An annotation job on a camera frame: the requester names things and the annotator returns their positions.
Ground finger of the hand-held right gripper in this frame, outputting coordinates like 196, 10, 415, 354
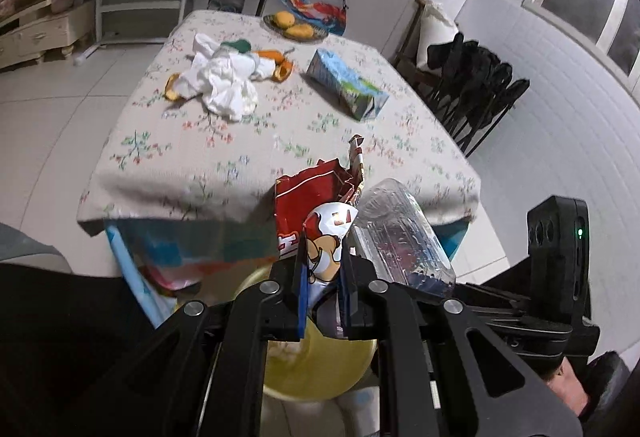
481, 311, 572, 356
464, 283, 532, 314

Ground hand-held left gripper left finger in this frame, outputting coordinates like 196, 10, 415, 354
60, 229, 307, 437

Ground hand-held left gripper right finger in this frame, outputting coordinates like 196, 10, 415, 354
340, 244, 583, 437

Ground yellow plastic bin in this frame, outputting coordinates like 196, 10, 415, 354
234, 262, 381, 403

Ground red snack bag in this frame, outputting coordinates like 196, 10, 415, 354
274, 135, 367, 300

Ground clear plastic bottle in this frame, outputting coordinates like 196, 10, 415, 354
352, 178, 457, 294

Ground blue drink carton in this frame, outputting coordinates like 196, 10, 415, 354
306, 48, 390, 122

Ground person's right hand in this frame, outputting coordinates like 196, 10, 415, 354
545, 361, 592, 418

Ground floral tablecloth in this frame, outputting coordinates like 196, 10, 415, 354
76, 9, 482, 238

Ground black jackets on folding chairs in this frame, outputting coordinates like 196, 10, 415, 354
425, 32, 531, 158

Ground white crumpled tissue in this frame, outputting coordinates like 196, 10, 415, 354
177, 33, 261, 122

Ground orange peel with stem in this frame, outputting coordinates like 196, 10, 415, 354
256, 48, 296, 64

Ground wooden chair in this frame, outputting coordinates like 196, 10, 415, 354
394, 0, 453, 90

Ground glass fruit dish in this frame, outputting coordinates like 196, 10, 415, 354
263, 13, 329, 42

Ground white pillow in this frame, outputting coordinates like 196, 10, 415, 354
416, 0, 459, 70

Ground white low cabinet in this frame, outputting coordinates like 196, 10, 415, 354
0, 0, 97, 70

